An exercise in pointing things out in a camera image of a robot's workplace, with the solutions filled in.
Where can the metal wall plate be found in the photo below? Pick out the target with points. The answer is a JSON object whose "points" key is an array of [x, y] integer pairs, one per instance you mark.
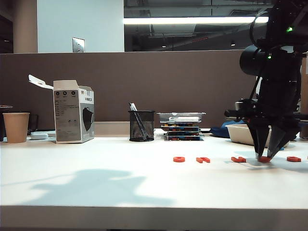
{"points": [[78, 45]]}

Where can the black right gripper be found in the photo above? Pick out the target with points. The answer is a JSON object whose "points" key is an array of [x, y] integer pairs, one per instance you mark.
{"points": [[279, 101]]}

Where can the dark round container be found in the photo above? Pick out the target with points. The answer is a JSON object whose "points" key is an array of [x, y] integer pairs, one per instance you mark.
{"points": [[2, 120]]}

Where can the small white case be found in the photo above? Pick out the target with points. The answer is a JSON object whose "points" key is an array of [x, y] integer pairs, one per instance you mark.
{"points": [[39, 136]]}

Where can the tall cardboard box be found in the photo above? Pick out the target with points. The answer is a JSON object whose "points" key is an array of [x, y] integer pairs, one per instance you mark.
{"points": [[305, 84]]}

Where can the dark glass mug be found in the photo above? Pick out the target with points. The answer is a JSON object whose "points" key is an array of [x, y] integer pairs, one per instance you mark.
{"points": [[33, 123]]}

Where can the brown paper cup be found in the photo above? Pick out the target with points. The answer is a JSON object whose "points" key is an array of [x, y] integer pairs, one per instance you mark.
{"points": [[16, 128]]}

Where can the brown desk divider panel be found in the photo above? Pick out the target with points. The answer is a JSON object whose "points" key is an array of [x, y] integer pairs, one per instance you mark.
{"points": [[144, 81]]}

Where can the black mesh pen holder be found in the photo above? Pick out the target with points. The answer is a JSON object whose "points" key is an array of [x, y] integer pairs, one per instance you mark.
{"points": [[142, 126]]}

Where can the clear plastic case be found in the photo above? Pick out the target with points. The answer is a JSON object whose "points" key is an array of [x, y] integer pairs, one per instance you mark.
{"points": [[163, 117]]}

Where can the white ceiling light strip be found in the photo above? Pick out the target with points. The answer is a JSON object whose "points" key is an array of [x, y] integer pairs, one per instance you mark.
{"points": [[187, 20]]}

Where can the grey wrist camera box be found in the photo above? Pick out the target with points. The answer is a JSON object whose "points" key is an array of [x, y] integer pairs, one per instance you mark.
{"points": [[241, 104]]}

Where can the black white pen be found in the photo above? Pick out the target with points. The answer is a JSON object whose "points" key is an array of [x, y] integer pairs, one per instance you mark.
{"points": [[132, 106]]}

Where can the orange letter magnet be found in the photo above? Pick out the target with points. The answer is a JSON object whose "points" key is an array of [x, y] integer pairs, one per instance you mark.
{"points": [[178, 159], [293, 158], [238, 159], [202, 160], [264, 159]]}

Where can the beige oval tray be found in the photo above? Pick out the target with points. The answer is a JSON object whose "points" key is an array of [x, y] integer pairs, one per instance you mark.
{"points": [[240, 134]]}

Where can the blue fabric bag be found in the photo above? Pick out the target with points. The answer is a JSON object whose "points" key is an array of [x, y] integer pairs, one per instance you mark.
{"points": [[222, 130]]}

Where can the case of colourful magnets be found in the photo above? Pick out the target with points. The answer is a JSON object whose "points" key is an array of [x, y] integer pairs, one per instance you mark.
{"points": [[183, 133], [180, 126], [183, 137]]}

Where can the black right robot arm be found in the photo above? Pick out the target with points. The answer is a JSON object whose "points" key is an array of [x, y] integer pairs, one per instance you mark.
{"points": [[281, 60]]}

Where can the white grey face mask box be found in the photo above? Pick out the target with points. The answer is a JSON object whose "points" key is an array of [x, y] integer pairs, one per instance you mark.
{"points": [[69, 115]]}

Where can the white marker in case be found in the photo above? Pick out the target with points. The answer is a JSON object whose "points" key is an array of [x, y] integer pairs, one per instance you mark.
{"points": [[184, 119]]}

